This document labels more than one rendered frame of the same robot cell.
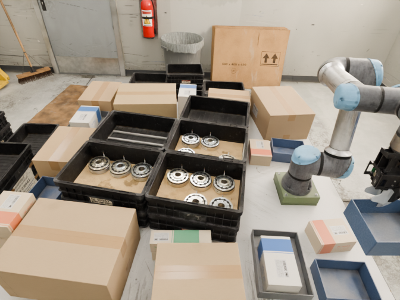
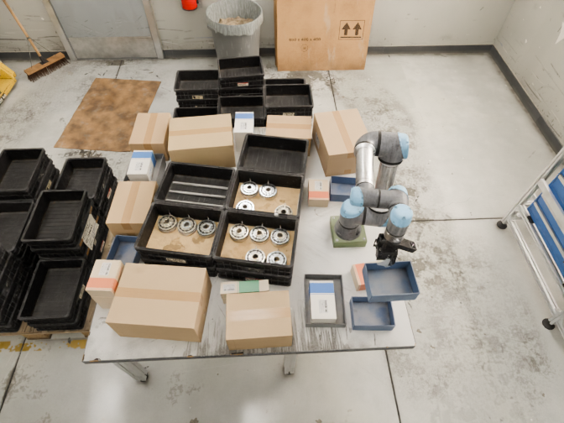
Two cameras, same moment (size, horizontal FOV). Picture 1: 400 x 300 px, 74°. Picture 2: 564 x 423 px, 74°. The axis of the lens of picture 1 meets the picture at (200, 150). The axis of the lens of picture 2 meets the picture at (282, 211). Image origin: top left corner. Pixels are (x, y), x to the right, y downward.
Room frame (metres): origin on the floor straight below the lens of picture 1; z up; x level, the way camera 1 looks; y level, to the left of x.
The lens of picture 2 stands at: (-0.20, -0.10, 2.56)
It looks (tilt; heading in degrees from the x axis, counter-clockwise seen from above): 54 degrees down; 358
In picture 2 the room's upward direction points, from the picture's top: 1 degrees clockwise
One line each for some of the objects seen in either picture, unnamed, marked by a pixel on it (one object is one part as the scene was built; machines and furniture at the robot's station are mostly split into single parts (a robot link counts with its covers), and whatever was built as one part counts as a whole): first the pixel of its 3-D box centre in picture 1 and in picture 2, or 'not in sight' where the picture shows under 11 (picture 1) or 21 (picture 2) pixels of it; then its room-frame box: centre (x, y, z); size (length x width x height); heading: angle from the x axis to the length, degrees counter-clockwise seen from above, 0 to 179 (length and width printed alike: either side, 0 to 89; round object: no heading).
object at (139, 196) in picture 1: (112, 166); (180, 229); (0.88, 0.39, 0.92); 0.40 x 0.30 x 0.02; 82
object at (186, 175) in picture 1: (178, 175); (239, 231); (0.90, 0.10, 0.86); 0.10 x 0.10 x 0.01
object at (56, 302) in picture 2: not in sight; (61, 295); (0.81, 1.29, 0.26); 0.40 x 0.30 x 0.23; 2
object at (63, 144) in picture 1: (70, 154); (136, 209); (1.11, 0.71, 0.78); 0.30 x 0.22 x 0.16; 0
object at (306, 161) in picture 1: (305, 161); (352, 212); (0.98, -0.51, 0.93); 0.13 x 0.12 x 0.14; 81
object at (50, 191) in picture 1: (47, 197); (125, 254); (0.84, 0.73, 0.74); 0.20 x 0.15 x 0.07; 174
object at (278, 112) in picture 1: (278, 112); (341, 142); (1.65, -0.54, 0.80); 0.40 x 0.30 x 0.20; 9
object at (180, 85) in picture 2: (150, 91); (200, 95); (2.79, 0.61, 0.31); 0.40 x 0.30 x 0.34; 92
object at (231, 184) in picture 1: (224, 183); (279, 236); (0.87, -0.12, 0.86); 0.10 x 0.10 x 0.01
